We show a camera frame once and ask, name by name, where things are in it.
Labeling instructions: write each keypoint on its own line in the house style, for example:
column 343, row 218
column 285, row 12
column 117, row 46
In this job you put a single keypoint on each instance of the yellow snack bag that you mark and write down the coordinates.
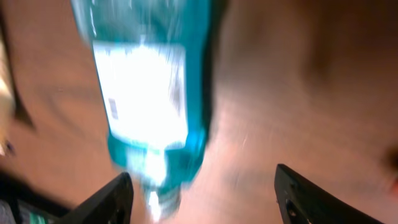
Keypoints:
column 8, row 104

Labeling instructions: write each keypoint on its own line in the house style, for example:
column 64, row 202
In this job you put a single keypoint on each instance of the teal mouthwash bottle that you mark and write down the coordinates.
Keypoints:
column 149, row 58

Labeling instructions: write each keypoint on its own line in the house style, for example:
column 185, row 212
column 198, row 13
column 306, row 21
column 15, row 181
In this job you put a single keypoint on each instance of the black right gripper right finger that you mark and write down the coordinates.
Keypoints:
column 301, row 201

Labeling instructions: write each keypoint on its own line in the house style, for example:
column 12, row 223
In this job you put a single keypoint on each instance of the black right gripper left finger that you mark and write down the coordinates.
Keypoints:
column 111, row 204

